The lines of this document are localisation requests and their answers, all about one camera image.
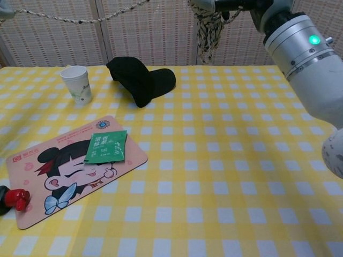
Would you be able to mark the black knit beanie hat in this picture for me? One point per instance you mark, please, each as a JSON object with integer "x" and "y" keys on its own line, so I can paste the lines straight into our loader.
{"x": 144, "y": 80}

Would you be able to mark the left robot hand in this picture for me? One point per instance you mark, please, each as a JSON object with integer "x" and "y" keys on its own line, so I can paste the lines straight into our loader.
{"x": 5, "y": 9}

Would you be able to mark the white paper cup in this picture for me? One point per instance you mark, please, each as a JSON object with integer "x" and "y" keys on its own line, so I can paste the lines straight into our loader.
{"x": 77, "y": 85}

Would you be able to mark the pink cartoon girl mouse pad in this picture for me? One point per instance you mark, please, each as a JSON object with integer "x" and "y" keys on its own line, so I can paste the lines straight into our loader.
{"x": 67, "y": 166}

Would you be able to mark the woven folding screen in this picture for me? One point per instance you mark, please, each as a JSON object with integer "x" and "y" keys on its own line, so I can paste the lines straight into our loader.
{"x": 150, "y": 40}

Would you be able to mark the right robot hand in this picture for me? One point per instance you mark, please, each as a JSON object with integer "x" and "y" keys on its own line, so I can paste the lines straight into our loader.
{"x": 257, "y": 8}

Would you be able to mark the red plastic clip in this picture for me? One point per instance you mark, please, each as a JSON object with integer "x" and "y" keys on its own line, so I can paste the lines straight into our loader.
{"x": 17, "y": 198}

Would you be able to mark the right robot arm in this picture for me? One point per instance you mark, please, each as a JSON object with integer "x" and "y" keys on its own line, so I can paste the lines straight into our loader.
{"x": 302, "y": 67}

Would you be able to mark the green tea sachet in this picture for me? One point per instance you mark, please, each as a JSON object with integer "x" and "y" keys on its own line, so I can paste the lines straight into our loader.
{"x": 107, "y": 148}

